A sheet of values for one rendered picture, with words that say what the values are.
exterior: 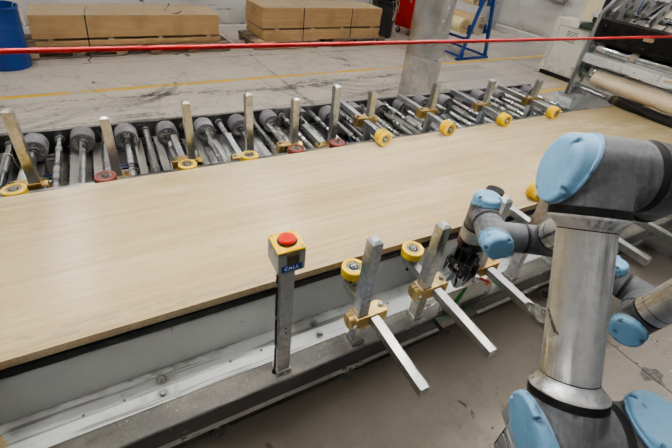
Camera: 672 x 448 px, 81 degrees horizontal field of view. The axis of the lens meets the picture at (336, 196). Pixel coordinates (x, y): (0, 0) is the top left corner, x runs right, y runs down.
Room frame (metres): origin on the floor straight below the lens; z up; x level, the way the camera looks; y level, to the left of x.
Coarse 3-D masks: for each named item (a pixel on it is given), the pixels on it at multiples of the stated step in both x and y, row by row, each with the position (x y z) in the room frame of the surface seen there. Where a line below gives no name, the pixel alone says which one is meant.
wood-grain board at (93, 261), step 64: (512, 128) 2.36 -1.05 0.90; (576, 128) 2.49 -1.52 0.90; (640, 128) 2.65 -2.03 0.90; (64, 192) 1.16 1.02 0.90; (128, 192) 1.21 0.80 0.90; (192, 192) 1.26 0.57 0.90; (256, 192) 1.32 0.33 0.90; (320, 192) 1.37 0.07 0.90; (384, 192) 1.44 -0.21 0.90; (448, 192) 1.50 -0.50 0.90; (512, 192) 1.57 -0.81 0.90; (0, 256) 0.81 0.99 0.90; (64, 256) 0.84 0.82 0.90; (128, 256) 0.88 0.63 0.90; (192, 256) 0.91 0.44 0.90; (256, 256) 0.95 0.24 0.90; (320, 256) 0.99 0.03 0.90; (0, 320) 0.60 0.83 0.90; (64, 320) 0.62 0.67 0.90; (128, 320) 0.65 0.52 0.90
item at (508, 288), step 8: (488, 272) 1.07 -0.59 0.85; (496, 272) 1.06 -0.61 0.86; (496, 280) 1.03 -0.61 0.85; (504, 280) 1.02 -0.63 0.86; (504, 288) 1.00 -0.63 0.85; (512, 288) 0.99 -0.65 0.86; (512, 296) 0.97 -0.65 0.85; (520, 296) 0.96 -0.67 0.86; (520, 304) 0.94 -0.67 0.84; (528, 312) 0.91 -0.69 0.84; (536, 320) 0.88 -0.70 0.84
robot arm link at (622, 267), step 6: (618, 258) 0.83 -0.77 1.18; (618, 264) 0.80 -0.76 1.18; (624, 264) 0.80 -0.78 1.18; (618, 270) 0.78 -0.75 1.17; (624, 270) 0.78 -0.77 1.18; (618, 276) 0.78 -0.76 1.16; (624, 276) 0.78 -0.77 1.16; (618, 282) 0.77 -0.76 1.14; (624, 282) 0.77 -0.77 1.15; (618, 288) 0.76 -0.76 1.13; (612, 294) 0.77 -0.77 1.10
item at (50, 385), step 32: (384, 256) 1.11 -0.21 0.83; (320, 288) 0.97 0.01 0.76; (384, 288) 1.13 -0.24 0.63; (192, 320) 0.74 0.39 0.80; (224, 320) 0.79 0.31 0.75; (256, 320) 0.85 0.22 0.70; (64, 352) 0.58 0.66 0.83; (96, 352) 0.61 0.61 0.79; (128, 352) 0.65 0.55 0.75; (160, 352) 0.69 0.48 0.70; (192, 352) 0.74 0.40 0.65; (384, 352) 1.19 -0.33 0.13; (0, 384) 0.50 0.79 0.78; (32, 384) 0.53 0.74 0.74; (64, 384) 0.56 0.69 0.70; (96, 384) 0.59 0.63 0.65; (320, 384) 1.03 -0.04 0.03; (0, 416) 0.48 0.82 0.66
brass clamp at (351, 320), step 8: (376, 304) 0.86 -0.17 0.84; (352, 312) 0.82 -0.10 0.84; (368, 312) 0.82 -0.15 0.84; (376, 312) 0.83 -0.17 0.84; (384, 312) 0.84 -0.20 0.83; (344, 320) 0.81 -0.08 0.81; (352, 320) 0.79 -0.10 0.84; (360, 320) 0.79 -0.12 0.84; (368, 320) 0.81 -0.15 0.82; (352, 328) 0.78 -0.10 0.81; (360, 328) 0.80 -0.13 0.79
